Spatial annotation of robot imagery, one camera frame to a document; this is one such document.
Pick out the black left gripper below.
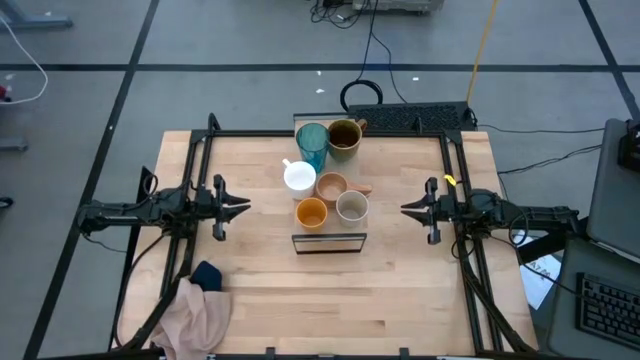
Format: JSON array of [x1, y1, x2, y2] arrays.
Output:
[[192, 173, 252, 243]]

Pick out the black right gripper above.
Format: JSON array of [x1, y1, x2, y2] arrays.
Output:
[[400, 176, 460, 247]]

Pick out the beige ribbed cup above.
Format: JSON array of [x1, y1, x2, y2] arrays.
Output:
[[335, 189, 371, 230]]

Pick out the white ceramic mug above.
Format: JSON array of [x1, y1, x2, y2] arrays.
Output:
[[281, 157, 318, 202]]

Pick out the orange plastic cup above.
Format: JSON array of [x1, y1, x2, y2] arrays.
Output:
[[294, 196, 330, 233]]

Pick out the wooden cup with handle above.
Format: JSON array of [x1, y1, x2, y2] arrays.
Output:
[[314, 171, 374, 208]]

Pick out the teal ribbed glass tumbler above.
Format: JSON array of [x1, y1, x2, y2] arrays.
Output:
[[295, 122, 332, 174]]

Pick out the olive brown ceramic mug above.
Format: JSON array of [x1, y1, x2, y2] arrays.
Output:
[[327, 118, 369, 163]]

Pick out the dark blue cloth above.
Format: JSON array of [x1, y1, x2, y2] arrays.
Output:
[[188, 259, 224, 294]]

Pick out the black perforated metal box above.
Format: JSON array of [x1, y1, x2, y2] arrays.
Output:
[[297, 101, 477, 134]]

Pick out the pink cloth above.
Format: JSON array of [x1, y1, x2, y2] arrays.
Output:
[[149, 277, 234, 360]]

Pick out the white paper sheet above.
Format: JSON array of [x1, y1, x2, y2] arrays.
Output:
[[513, 229, 564, 311]]

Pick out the grey side desk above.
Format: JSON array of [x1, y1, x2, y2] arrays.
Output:
[[544, 234, 640, 360]]

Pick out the grey raised desk panel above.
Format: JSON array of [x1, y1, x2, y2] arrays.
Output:
[[585, 118, 640, 260]]

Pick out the grey cart base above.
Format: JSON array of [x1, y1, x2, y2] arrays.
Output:
[[352, 0, 446, 15]]

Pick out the black computer keyboard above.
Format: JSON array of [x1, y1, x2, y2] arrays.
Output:
[[574, 271, 640, 352]]

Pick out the black device on desk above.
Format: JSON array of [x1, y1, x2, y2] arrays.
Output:
[[616, 119, 640, 174]]

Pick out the grey table foot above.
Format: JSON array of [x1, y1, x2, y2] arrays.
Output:
[[0, 0, 75, 30]]

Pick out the black aluminium table frame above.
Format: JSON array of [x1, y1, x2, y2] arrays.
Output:
[[107, 112, 539, 360]]

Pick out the wooden shelf with black frame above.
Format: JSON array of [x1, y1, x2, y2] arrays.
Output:
[[290, 112, 368, 256]]

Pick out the black coiled floor cable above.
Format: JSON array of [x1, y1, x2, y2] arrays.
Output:
[[339, 0, 409, 109]]

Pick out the thin black floor cable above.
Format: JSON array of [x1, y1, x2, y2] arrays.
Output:
[[496, 143, 603, 176], [474, 122, 607, 136]]

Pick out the yellow floor cable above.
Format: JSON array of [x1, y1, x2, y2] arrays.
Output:
[[465, 0, 499, 106]]

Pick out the tangled black cable bundle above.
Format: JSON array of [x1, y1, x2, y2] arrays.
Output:
[[309, 0, 357, 30]]

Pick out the white floor cable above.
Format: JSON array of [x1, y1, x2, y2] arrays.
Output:
[[0, 17, 50, 106]]

